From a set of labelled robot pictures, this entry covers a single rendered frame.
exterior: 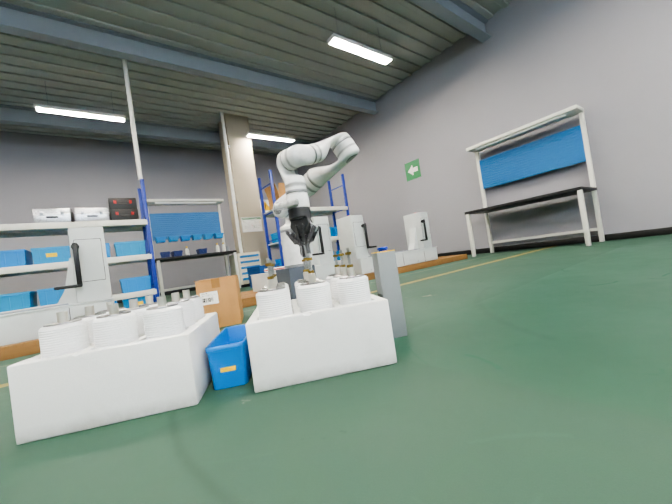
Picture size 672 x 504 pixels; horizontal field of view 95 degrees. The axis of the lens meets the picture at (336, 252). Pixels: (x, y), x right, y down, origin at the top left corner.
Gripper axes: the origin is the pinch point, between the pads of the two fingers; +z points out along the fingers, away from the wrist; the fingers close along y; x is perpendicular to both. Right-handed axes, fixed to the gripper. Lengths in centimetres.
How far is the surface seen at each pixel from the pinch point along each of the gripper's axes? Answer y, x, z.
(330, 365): -13.5, 14.3, 32.1
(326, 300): -12.4, 10.0, 15.3
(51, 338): 38, 56, 13
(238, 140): 474, -432, -302
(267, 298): -0.9, 21.0, 11.9
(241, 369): 10.2, 24.0, 30.9
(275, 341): -3.5, 23.0, 23.0
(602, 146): -169, -484, -92
